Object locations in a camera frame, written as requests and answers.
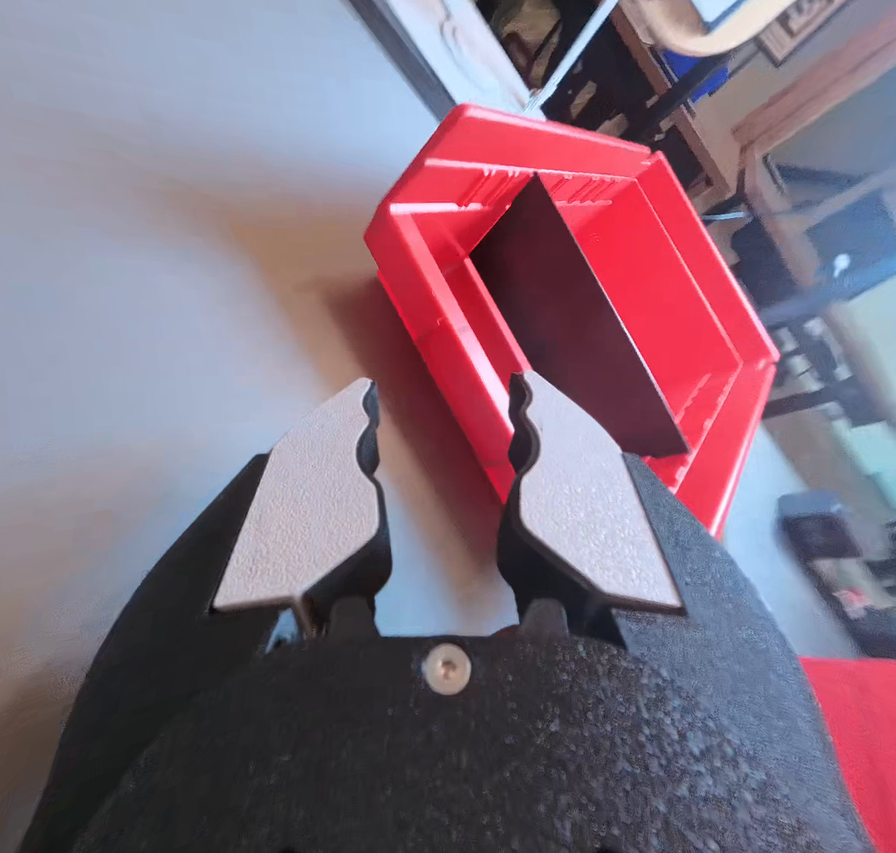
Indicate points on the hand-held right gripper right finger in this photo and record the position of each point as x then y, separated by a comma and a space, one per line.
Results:
588, 510

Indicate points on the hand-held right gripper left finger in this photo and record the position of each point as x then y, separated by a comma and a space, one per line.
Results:
301, 517

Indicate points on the black bin divider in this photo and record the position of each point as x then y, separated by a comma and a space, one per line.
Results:
574, 321

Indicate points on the red plastic bin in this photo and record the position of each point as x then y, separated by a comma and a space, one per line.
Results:
665, 293

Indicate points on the dark box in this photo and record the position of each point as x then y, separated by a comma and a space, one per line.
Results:
819, 531

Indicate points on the red flat object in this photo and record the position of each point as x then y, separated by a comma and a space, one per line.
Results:
861, 741

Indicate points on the blue box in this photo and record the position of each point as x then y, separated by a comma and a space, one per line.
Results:
689, 69

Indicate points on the wooden table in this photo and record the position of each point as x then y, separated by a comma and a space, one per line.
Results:
805, 104

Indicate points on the metal rod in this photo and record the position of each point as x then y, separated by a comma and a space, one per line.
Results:
581, 41

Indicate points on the light wooden curved chair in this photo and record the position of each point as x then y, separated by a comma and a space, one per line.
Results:
700, 42

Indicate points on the white furniture piece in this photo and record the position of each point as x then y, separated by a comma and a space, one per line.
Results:
434, 20

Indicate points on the framed patterned picture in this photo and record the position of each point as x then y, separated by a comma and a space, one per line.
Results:
812, 16

